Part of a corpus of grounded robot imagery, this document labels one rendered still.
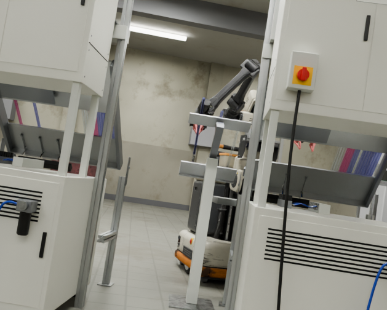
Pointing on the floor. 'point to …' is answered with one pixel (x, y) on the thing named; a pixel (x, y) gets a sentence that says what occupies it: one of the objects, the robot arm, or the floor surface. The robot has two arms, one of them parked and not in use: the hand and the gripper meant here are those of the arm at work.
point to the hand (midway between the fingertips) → (197, 133)
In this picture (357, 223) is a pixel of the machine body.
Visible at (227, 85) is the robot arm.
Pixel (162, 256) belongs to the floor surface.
